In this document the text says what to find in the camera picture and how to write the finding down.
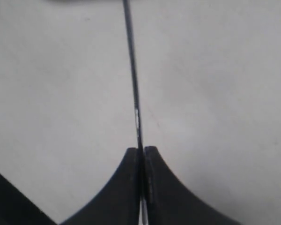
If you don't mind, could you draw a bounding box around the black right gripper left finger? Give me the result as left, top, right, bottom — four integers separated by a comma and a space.
62, 148, 141, 225

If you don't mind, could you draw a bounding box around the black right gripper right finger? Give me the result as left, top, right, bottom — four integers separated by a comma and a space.
144, 146, 240, 225

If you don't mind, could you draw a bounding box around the thin metal skewer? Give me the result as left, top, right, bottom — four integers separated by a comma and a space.
122, 0, 148, 225

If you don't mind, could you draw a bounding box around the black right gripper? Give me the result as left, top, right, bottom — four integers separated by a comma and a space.
0, 174, 55, 225

